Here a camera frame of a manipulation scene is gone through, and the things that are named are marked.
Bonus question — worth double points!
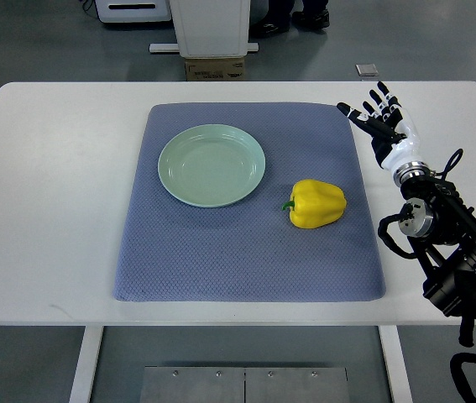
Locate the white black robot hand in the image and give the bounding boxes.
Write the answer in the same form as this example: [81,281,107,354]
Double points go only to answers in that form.
[337,81,421,172]

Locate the yellow bell pepper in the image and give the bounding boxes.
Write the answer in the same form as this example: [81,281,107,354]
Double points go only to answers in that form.
[282,179,347,229]

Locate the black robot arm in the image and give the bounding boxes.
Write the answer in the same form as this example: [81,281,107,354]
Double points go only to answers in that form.
[378,149,476,402]

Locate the small grey floor plate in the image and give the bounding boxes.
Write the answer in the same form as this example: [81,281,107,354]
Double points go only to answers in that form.
[355,63,379,77]

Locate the light green plate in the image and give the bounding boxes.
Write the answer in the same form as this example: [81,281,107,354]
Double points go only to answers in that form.
[158,124,266,208]

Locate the blue-grey textured mat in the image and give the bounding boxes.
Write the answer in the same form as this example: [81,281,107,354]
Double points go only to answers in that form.
[113,102,385,302]

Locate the cardboard box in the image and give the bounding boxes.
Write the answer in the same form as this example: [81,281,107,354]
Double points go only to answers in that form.
[185,57,245,81]

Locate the white appliance with slot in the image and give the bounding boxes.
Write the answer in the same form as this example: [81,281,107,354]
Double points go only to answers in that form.
[95,0,171,24]

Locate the white pedestal machine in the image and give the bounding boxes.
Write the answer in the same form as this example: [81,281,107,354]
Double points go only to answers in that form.
[149,0,259,59]

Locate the metal base plate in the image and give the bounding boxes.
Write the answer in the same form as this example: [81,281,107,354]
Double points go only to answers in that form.
[140,366,350,402]

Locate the white table frame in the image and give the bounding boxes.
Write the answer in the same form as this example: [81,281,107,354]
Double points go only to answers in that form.
[69,325,413,402]

